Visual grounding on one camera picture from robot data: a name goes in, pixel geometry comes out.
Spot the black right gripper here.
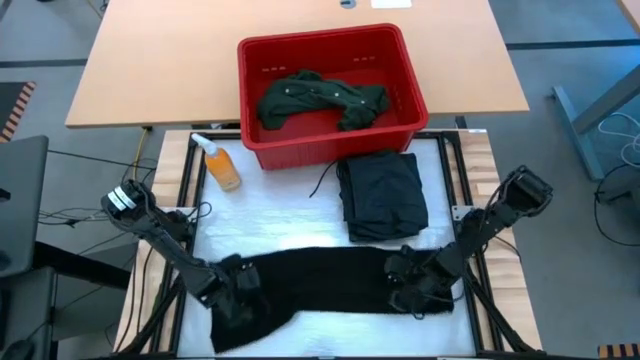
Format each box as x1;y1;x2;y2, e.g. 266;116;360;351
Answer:
383;243;459;319

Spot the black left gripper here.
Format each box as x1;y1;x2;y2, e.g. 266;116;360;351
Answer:
212;253;274;326

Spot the black garment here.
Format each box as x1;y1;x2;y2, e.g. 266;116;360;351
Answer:
208;244;457;355

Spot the dark grey garment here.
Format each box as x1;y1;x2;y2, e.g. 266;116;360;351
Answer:
308;151;430;240

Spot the dark green garment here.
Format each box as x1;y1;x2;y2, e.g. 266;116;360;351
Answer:
256;69;391;133

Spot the red plastic laundry bin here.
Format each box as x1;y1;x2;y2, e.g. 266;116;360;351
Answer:
236;22;430;171

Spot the white table mat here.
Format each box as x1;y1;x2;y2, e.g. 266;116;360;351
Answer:
177;137;477;357

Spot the orange spray bottle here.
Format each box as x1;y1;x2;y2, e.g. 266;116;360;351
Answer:
191;131;243;192

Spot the black floor beam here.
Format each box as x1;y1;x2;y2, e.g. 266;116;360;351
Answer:
32;242;132;292

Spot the orange black striped block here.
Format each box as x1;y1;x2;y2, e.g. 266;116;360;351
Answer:
597;342;640;360

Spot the grey desk leg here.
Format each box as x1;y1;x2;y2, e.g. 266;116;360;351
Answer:
551;63;640;181

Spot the dark grey chair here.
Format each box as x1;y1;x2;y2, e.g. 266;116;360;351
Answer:
0;135;56;360

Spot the light wooden desk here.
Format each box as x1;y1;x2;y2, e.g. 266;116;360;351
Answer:
63;0;531;130

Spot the orange black striped mat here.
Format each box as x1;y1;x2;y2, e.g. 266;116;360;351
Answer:
0;81;36;145

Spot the black aluminium frame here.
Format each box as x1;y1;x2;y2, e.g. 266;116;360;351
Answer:
97;128;551;360

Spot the yellow cable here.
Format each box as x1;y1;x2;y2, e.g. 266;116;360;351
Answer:
131;127;151;181

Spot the white cable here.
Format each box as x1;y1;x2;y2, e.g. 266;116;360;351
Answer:
597;110;640;169

